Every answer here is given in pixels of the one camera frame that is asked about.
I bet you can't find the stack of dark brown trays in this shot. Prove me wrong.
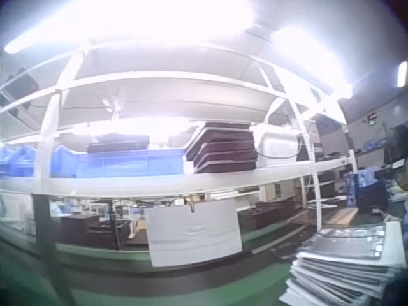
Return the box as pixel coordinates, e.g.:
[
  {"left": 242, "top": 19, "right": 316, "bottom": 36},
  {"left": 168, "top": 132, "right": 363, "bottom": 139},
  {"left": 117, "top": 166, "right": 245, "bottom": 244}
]
[{"left": 185, "top": 122, "right": 258, "bottom": 175}]

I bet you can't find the white metal shelf rack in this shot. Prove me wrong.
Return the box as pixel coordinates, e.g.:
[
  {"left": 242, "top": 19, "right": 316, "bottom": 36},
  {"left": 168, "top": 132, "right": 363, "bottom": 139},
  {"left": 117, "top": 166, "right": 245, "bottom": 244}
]
[{"left": 0, "top": 41, "right": 357, "bottom": 231}]

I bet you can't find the blue plastic crate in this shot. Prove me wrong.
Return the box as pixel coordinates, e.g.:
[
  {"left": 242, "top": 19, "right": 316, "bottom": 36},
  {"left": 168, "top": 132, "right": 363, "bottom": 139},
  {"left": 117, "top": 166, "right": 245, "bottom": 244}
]
[{"left": 76, "top": 150, "right": 186, "bottom": 178}]

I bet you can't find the white plastic container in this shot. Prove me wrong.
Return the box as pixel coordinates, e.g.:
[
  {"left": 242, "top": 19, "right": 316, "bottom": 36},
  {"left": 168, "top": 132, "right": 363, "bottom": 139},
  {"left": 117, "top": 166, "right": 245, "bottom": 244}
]
[{"left": 251, "top": 123, "right": 309, "bottom": 168}]

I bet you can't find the white hanging instruction sheet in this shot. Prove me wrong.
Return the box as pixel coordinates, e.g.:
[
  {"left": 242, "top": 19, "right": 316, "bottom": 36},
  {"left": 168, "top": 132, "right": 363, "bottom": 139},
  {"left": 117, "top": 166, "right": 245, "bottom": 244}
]
[{"left": 143, "top": 198, "right": 244, "bottom": 268}]

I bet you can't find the dark brown open tray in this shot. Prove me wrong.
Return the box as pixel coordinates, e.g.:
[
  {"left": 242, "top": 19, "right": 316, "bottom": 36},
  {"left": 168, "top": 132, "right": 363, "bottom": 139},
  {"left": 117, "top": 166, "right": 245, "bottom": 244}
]
[{"left": 238, "top": 196, "right": 295, "bottom": 230}]

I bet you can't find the dark flat tray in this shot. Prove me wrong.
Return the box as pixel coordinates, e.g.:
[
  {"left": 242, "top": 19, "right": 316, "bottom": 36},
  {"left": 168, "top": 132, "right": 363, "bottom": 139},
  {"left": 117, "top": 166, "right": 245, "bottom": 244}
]
[{"left": 87, "top": 134, "right": 150, "bottom": 154}]

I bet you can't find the white ceiling fan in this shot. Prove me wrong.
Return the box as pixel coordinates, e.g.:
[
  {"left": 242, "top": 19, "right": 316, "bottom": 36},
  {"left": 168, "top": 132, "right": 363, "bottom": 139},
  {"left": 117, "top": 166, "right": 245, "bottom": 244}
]
[{"left": 101, "top": 85, "right": 128, "bottom": 121}]

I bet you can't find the brown cardboard sheet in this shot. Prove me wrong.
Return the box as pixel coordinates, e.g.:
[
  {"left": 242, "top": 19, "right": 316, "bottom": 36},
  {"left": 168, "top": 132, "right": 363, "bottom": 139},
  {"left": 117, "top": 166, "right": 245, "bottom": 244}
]
[{"left": 286, "top": 207, "right": 360, "bottom": 228}]

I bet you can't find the blue plastic bin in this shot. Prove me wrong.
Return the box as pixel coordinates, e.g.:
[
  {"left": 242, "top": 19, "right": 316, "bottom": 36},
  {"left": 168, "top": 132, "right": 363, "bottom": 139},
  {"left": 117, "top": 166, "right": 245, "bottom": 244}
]
[{"left": 0, "top": 145, "right": 78, "bottom": 178}]

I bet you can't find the dark brown box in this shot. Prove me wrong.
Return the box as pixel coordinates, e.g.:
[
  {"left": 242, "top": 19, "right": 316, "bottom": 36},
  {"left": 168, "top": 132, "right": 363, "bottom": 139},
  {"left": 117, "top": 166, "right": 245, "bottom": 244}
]
[{"left": 59, "top": 213, "right": 101, "bottom": 246}]

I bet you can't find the cluttered background workbench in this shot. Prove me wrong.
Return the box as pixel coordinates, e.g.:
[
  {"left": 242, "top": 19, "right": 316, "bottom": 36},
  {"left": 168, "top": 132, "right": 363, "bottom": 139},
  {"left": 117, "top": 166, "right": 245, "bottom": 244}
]
[{"left": 318, "top": 124, "right": 408, "bottom": 217}]

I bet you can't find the stack of grey flat panels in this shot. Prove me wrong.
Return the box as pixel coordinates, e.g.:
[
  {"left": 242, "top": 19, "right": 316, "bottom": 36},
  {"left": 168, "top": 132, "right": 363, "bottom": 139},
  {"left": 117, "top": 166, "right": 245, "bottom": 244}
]
[{"left": 279, "top": 221, "right": 408, "bottom": 306}]

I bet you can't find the fluorescent tube light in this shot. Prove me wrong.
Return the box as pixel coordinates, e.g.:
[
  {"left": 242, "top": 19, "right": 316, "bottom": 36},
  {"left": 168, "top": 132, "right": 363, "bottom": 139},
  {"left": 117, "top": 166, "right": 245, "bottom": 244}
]
[{"left": 3, "top": 18, "right": 80, "bottom": 54}]

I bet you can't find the black vertical post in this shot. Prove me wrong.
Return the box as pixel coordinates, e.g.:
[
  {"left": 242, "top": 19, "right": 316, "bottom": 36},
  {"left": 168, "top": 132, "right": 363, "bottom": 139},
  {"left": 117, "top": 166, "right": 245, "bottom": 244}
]
[{"left": 31, "top": 192, "right": 77, "bottom": 306}]

